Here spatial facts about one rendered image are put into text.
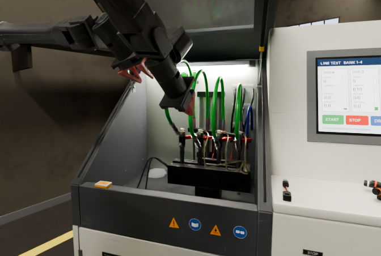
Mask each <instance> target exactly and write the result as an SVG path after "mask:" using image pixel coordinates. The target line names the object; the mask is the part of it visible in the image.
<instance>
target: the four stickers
mask: <svg viewBox="0 0 381 256"><path fill-rule="evenodd" d="M168 227H169V228H176V229H180V218H179V217H175V216H168ZM189 230H193V231H200V232H201V219H194V218H190V217H189ZM209 234H210V235H213V236H219V237H222V224H216V223H210V222H209ZM233 237H235V238H240V239H244V240H247V227H243V226H239V225H234V228H233Z"/></svg>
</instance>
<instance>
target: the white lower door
mask: <svg viewBox="0 0 381 256"><path fill-rule="evenodd" d="M79 242H80V249H78V254H79V256H224V255H219V254H213V253H208V252H204V251H199V250H193V249H188V248H183V247H179V246H174V245H169V244H163V243H160V242H155V241H149V240H144V239H140V238H135V237H129V236H124V235H121V234H115V233H110V232H105V231H99V230H96V229H90V228H85V227H82V226H81V227H79Z"/></svg>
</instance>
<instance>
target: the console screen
mask: <svg viewBox="0 0 381 256"><path fill-rule="evenodd" d="M307 141H308V142H326V143H345V144H365V145H376V146H381V48H360V49H336V50H311V51H307Z"/></svg>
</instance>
